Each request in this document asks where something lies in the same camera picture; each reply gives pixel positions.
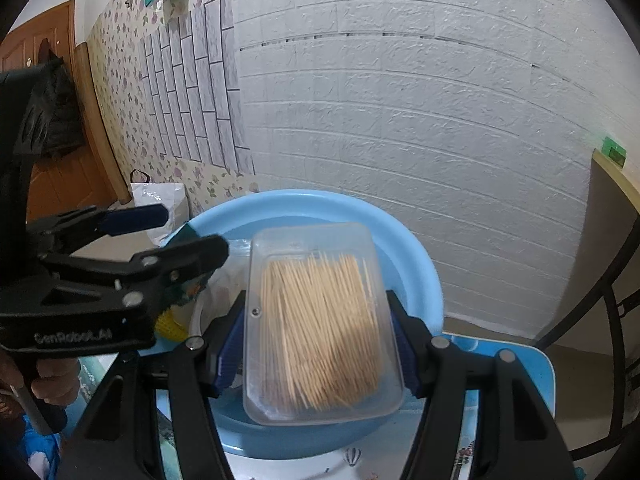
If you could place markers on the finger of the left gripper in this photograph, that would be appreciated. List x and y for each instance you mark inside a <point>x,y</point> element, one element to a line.
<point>137,283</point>
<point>67,232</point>

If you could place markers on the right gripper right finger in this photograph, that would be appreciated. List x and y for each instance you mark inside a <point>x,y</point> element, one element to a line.
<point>516,435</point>

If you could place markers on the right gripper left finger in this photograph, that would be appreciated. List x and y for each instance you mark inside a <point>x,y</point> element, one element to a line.
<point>117,436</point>

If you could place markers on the white bunny plush yellow net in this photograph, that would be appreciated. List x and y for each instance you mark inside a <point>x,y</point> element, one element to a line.
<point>167,327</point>

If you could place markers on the clear box of toothpicks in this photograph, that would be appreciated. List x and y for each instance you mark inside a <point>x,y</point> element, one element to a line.
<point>319,342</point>

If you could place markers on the white plastic hook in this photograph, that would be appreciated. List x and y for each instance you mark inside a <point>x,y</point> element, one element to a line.
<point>202,315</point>

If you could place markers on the person's left hand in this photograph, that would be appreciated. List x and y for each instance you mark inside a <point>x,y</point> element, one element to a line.
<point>57,382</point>

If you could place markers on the brown wooden door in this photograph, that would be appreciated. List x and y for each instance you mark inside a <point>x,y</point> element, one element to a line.
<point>77,167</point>

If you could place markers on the white plastic shopping bag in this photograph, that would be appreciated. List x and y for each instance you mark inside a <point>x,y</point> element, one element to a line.
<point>168,203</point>

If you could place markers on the printed scenery table mat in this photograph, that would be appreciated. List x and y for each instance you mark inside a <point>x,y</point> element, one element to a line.
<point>516,436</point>

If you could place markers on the light blue plastic basin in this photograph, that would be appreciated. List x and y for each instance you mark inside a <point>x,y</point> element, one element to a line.
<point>406,269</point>

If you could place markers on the green small box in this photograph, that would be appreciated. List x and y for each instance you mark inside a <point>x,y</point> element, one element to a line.
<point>614,151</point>

